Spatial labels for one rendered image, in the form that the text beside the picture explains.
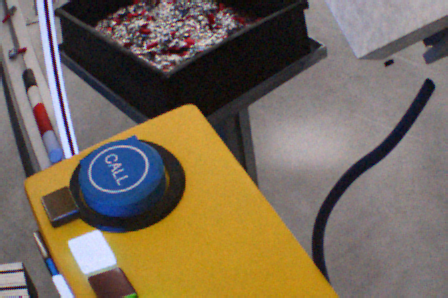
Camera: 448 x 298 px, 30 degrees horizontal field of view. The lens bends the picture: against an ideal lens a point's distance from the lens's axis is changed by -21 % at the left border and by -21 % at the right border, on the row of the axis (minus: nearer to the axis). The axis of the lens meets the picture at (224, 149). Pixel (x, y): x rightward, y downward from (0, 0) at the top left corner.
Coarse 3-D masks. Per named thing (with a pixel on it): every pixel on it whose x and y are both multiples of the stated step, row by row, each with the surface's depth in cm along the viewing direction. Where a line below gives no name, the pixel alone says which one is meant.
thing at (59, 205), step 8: (56, 192) 41; (64, 192) 41; (48, 200) 40; (56, 200) 40; (64, 200) 40; (72, 200) 40; (48, 208) 40; (56, 208) 40; (64, 208) 40; (72, 208) 40; (48, 216) 40; (56, 216) 40; (64, 216) 40; (72, 216) 40; (56, 224) 40
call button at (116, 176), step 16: (112, 144) 42; (128, 144) 42; (144, 144) 42; (80, 160) 41; (96, 160) 41; (112, 160) 41; (128, 160) 41; (144, 160) 41; (160, 160) 41; (80, 176) 41; (96, 176) 41; (112, 176) 40; (128, 176) 40; (144, 176) 40; (160, 176) 40; (96, 192) 40; (112, 192) 40; (128, 192) 40; (144, 192) 40; (160, 192) 41; (96, 208) 40; (112, 208) 40; (128, 208) 40; (144, 208) 40
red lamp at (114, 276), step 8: (104, 272) 37; (112, 272) 37; (120, 272) 37; (88, 280) 37; (96, 280) 37; (104, 280) 37; (112, 280) 37; (120, 280) 37; (128, 280) 37; (96, 288) 36; (104, 288) 36; (112, 288) 36; (120, 288) 36; (128, 288) 36; (104, 296) 36; (112, 296) 36; (120, 296) 36; (128, 296) 36; (136, 296) 36
